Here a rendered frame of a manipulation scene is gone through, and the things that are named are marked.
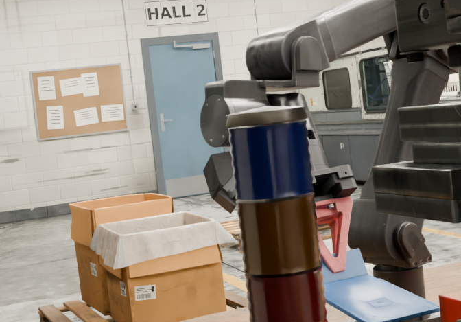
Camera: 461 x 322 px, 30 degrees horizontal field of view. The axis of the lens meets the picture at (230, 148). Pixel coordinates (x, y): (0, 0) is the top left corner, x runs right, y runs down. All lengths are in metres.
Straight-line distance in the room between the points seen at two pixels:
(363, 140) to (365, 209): 9.45
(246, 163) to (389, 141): 0.71
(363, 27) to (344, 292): 0.33
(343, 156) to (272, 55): 10.13
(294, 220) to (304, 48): 0.56
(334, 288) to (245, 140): 0.52
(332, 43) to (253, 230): 0.62
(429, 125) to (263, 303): 0.29
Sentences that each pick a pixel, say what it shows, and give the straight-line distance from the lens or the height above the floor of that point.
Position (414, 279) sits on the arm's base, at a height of 0.96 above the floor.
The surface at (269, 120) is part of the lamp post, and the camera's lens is 0.39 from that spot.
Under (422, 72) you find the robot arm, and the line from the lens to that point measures 1.11.
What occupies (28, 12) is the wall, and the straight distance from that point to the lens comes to 11.53.
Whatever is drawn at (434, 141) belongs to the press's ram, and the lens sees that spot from 0.66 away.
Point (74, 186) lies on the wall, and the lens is 11.51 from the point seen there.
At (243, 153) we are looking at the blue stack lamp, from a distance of 0.40.
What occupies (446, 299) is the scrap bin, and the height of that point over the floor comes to 0.96.
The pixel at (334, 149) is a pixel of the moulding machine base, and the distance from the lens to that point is 11.29.
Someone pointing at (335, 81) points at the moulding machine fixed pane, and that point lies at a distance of 11.14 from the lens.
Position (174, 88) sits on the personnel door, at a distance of 11.77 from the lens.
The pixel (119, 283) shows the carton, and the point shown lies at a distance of 4.31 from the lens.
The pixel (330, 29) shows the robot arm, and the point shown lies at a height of 1.27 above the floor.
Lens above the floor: 1.20
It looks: 3 degrees down
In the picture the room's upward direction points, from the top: 6 degrees counter-clockwise
